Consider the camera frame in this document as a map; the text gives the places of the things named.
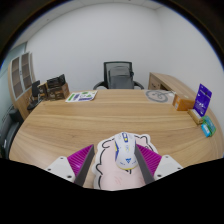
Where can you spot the black mesh office chair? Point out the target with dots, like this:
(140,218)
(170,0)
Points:
(119,76)

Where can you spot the wooden side desk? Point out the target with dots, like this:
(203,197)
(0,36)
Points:
(166,81)

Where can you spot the wooden glass-door shelf cabinet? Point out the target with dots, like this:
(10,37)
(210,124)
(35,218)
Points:
(20,80)

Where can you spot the small tan box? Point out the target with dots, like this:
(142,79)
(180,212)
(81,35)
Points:
(195,116)

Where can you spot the purple product box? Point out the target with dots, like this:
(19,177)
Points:
(203,100)

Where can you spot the pink pig-shaped mouse pad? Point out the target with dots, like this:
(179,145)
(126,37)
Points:
(110,173)

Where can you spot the small teal box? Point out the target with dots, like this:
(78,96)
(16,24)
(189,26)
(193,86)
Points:
(208,126)

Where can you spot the dark flat cardboard box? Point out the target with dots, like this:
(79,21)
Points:
(55,81)

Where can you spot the grey round mouse pad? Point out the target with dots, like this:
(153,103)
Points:
(158,96)

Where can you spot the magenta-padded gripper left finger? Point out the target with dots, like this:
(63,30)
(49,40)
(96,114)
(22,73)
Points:
(63,167)

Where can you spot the white printed sheet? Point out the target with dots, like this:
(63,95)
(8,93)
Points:
(81,96)

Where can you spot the wide brown cardboard box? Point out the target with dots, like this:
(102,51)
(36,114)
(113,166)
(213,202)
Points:
(59,92)

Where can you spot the white blue yellow computer mouse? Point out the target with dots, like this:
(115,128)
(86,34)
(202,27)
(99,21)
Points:
(125,151)

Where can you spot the black leather sofa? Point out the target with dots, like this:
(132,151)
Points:
(9,130)

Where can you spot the small brown cardboard box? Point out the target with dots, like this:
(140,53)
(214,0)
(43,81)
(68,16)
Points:
(182,102)

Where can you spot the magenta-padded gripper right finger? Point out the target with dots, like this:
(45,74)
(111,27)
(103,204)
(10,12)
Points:
(165,166)

